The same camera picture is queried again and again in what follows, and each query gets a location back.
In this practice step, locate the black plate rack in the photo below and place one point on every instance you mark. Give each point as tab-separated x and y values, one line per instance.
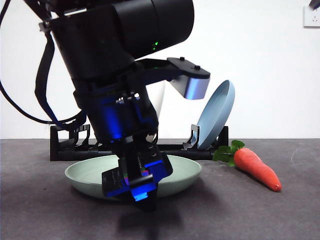
62	152

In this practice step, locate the white wall socket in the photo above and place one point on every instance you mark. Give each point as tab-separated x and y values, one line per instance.
312	17

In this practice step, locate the blue plate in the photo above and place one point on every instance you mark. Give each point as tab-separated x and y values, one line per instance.
215	117

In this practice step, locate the orange carrot with green leaves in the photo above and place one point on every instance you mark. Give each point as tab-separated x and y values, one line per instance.
255	167

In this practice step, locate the beige plate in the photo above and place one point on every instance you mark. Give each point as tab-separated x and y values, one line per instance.
158	100

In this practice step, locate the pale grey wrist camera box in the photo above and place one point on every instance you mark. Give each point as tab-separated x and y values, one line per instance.
193	87

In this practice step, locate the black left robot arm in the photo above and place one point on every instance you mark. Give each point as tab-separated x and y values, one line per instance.
100	57

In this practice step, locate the green plate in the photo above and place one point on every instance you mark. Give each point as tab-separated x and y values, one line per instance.
85	172

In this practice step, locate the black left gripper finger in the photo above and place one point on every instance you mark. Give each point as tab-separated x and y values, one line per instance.
115	183
146	197

